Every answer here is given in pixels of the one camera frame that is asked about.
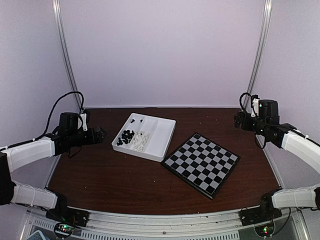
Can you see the white compartment tray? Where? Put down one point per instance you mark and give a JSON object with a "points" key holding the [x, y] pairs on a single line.
{"points": [[162, 130]]}

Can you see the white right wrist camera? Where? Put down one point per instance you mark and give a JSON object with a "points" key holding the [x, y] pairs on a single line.
{"points": [[255, 105]]}

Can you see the left aluminium frame post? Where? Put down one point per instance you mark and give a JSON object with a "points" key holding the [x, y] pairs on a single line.
{"points": [[63, 43]]}

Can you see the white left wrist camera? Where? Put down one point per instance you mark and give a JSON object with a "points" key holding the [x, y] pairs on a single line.
{"points": [[83, 121]]}

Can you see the right aluminium frame post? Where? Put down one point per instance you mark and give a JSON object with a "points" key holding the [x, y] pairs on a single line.
{"points": [[264, 30]]}

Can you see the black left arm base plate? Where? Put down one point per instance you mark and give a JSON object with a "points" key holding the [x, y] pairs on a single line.
{"points": [[73, 217]]}

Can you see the white chess piece pile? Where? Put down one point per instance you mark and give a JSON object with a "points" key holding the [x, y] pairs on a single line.
{"points": [[140, 141]]}

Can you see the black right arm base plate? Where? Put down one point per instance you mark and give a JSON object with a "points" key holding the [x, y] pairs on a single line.
{"points": [[253, 216]]}

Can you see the left round circuit board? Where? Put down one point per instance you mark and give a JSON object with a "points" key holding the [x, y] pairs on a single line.
{"points": [[62, 230]]}

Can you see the round circuit board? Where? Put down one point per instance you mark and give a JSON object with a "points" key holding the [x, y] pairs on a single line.
{"points": [[264, 230], [62, 230]]}

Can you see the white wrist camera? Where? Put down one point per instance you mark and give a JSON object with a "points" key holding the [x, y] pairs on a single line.
{"points": [[83, 121], [255, 105]]}

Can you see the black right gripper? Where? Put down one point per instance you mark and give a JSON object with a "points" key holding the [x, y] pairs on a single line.
{"points": [[238, 120]]}

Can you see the black chess piece pile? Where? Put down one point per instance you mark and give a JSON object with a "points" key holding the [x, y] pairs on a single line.
{"points": [[125, 138]]}

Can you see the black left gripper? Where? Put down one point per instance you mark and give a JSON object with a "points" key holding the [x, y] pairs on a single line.
{"points": [[99, 139]]}

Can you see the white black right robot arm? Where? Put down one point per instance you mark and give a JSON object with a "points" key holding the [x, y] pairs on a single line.
{"points": [[264, 120]]}

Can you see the blue plastic basket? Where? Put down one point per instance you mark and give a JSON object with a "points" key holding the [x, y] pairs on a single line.
{"points": [[37, 235]]}

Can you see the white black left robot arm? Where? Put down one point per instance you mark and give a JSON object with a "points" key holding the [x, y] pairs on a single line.
{"points": [[71, 132]]}

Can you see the aluminium front rail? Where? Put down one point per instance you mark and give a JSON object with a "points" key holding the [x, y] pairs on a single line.
{"points": [[225, 225]]}

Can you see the aluminium frame post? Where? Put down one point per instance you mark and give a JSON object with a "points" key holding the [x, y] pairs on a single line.
{"points": [[63, 43], [264, 30]]}

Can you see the right round circuit board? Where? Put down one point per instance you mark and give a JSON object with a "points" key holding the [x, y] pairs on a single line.
{"points": [[264, 230]]}

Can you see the black silver chessboard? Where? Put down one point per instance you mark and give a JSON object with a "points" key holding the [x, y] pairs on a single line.
{"points": [[202, 164]]}

